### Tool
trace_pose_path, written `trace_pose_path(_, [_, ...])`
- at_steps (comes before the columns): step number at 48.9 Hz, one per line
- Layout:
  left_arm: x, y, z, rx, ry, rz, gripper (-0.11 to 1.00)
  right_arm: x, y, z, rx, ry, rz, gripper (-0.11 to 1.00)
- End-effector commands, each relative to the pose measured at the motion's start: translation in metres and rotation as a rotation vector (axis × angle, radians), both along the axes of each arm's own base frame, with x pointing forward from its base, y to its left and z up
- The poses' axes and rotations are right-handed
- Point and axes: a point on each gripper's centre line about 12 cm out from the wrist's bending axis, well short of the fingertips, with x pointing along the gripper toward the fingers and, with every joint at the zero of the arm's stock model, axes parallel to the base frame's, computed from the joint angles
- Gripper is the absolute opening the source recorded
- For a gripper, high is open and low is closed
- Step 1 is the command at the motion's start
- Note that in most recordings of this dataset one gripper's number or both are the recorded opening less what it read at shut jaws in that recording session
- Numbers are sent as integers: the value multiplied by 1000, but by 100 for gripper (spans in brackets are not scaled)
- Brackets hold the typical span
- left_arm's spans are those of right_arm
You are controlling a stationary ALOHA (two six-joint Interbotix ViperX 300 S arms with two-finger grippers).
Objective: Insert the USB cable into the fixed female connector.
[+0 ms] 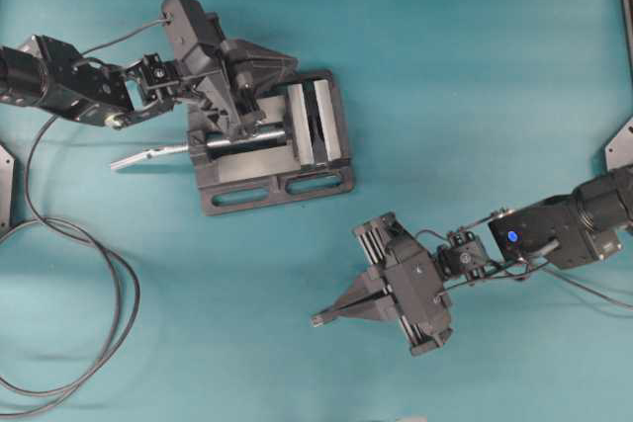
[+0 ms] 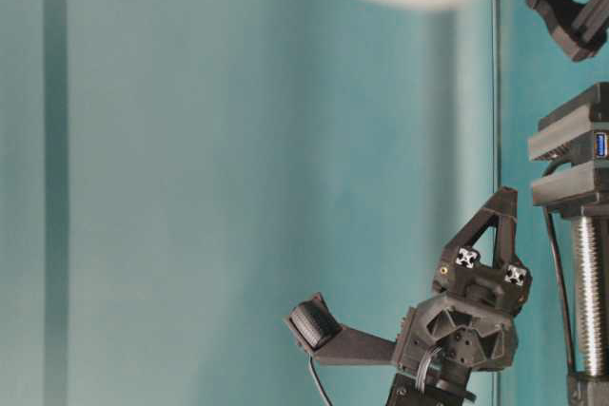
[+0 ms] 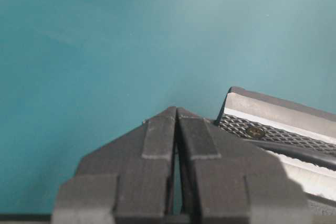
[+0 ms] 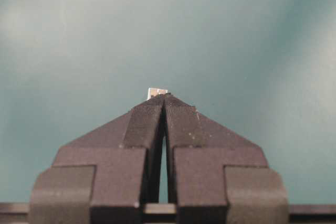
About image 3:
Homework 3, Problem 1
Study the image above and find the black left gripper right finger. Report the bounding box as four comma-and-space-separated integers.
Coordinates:
177, 108, 310, 223

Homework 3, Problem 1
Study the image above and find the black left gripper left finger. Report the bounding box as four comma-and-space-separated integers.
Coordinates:
51, 107, 176, 223

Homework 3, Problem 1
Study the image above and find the grey metal bench vise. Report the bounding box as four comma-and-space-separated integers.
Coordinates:
215, 87, 335, 223

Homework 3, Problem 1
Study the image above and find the black female USB cable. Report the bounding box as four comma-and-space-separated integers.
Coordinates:
251, 140, 336, 171

